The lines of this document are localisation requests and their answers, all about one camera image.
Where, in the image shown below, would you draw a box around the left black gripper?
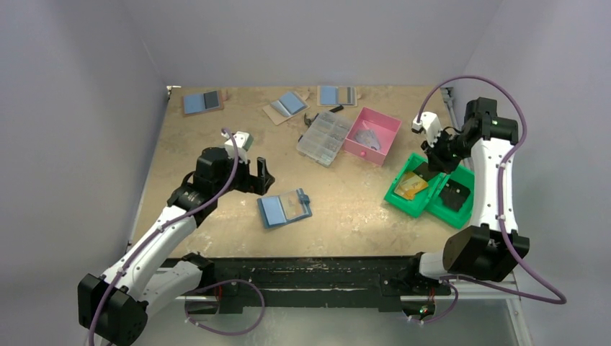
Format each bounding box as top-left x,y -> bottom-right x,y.
213,151 -> 273,197

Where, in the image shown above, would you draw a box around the blue card holder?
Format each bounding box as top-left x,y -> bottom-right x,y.
257,188 -> 313,229

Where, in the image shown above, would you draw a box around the gold card from holder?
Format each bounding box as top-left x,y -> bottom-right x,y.
400,172 -> 429,200

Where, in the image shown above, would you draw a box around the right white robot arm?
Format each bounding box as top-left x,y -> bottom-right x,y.
404,97 -> 530,293

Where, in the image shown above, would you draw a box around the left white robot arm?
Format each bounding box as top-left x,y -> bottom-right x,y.
77,144 -> 275,345

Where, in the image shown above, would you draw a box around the teal open card holder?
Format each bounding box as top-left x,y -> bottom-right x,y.
241,133 -> 254,151

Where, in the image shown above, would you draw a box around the gold credit card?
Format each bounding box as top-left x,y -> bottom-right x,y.
394,172 -> 429,202

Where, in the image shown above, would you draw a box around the tan open card holder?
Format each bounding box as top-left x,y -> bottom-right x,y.
262,92 -> 309,125

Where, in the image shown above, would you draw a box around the cards in pink bin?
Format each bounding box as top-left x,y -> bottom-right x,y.
354,129 -> 381,151

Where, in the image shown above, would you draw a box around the brown open card holder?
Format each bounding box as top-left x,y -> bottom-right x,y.
182,89 -> 228,116

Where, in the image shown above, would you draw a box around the beige open card holder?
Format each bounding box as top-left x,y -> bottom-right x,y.
317,85 -> 360,107

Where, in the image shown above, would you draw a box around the green plastic tray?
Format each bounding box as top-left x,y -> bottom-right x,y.
384,153 -> 445,218

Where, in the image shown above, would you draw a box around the green tray lid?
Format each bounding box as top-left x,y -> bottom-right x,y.
425,165 -> 475,229

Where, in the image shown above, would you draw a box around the clear plastic organizer box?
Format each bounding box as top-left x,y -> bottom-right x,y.
296,111 -> 353,167

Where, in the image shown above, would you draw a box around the pink plastic bin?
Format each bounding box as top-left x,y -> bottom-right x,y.
343,107 -> 402,166

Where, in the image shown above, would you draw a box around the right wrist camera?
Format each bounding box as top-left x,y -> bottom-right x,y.
411,112 -> 442,148

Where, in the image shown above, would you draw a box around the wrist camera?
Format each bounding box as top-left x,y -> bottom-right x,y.
222,131 -> 248,163
411,112 -> 442,148

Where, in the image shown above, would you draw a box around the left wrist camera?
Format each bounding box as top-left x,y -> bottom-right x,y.
222,131 -> 248,163

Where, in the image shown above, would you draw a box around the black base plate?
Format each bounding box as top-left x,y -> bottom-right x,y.
182,253 -> 451,314

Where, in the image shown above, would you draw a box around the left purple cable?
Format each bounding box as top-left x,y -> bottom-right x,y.
87,127 -> 267,346

